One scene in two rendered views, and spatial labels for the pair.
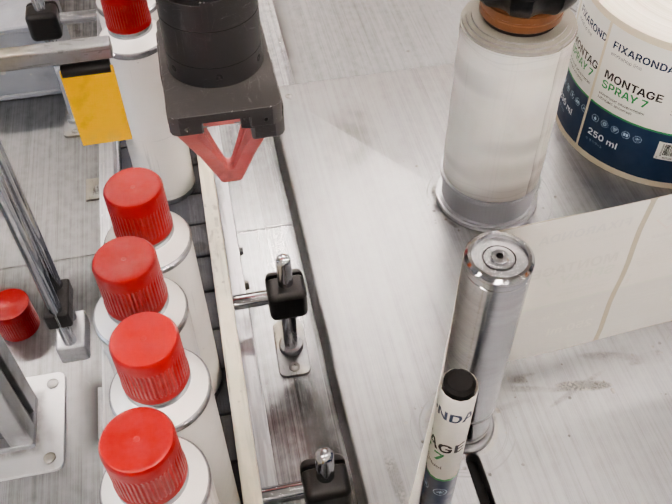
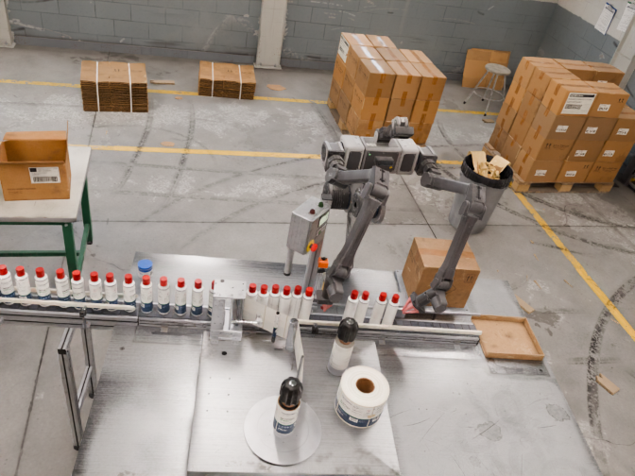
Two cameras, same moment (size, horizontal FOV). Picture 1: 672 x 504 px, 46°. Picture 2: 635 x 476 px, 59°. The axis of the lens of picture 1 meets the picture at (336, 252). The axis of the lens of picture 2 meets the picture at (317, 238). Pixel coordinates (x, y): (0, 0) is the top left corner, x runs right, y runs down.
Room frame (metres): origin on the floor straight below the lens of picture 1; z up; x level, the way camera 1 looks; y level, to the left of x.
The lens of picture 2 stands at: (0.29, -1.79, 2.83)
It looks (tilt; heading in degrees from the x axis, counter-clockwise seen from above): 37 degrees down; 90
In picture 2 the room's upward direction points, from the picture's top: 12 degrees clockwise
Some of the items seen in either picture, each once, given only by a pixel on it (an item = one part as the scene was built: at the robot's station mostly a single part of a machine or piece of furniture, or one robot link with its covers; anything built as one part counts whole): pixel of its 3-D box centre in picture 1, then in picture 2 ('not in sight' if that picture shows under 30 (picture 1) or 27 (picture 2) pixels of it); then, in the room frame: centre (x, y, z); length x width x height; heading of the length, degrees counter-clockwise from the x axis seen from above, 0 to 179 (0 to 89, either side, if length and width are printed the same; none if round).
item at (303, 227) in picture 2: not in sight; (308, 226); (0.25, 0.19, 1.38); 0.17 x 0.10 x 0.19; 66
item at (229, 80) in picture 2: not in sight; (226, 79); (-1.10, 4.44, 0.11); 0.65 x 0.54 x 0.22; 16
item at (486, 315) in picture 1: (477, 352); (291, 335); (0.28, -0.09, 0.97); 0.05 x 0.05 x 0.19
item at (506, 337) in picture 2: not in sight; (506, 336); (1.35, 0.31, 0.85); 0.30 x 0.26 x 0.04; 11
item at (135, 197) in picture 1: (164, 298); (306, 304); (0.32, 0.11, 0.98); 0.05 x 0.05 x 0.20
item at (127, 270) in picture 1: (159, 367); (295, 303); (0.26, 0.11, 0.98); 0.05 x 0.05 x 0.20
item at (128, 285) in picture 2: not in sight; (128, 292); (-0.47, -0.04, 0.98); 0.05 x 0.05 x 0.20
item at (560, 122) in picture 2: not in sight; (565, 127); (2.64, 3.94, 0.57); 1.20 x 0.85 x 1.14; 21
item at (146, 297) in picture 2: not in sight; (146, 294); (-0.40, -0.02, 0.98); 0.05 x 0.05 x 0.20
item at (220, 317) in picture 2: not in sight; (228, 309); (-0.02, -0.05, 1.01); 0.14 x 0.13 x 0.26; 11
